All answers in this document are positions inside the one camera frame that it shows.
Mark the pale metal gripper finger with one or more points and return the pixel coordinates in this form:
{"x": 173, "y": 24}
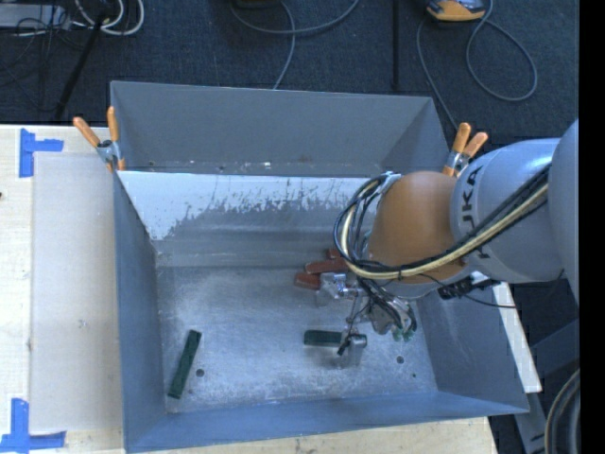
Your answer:
{"x": 333, "y": 285}
{"x": 354, "y": 346}

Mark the red-brown flat block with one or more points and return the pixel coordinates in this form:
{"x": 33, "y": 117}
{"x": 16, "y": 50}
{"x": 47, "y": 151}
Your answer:
{"x": 325, "y": 266}
{"x": 307, "y": 280}
{"x": 333, "y": 253}

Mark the dark green flat block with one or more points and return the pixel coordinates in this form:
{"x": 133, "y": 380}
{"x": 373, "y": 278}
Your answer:
{"x": 185, "y": 363}
{"x": 321, "y": 338}

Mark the grey metal bin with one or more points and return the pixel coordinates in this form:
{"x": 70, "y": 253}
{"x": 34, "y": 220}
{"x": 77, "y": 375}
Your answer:
{"x": 264, "y": 319}

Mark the black cylinder on white bracket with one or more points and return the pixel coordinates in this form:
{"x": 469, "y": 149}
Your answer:
{"x": 454, "y": 290}

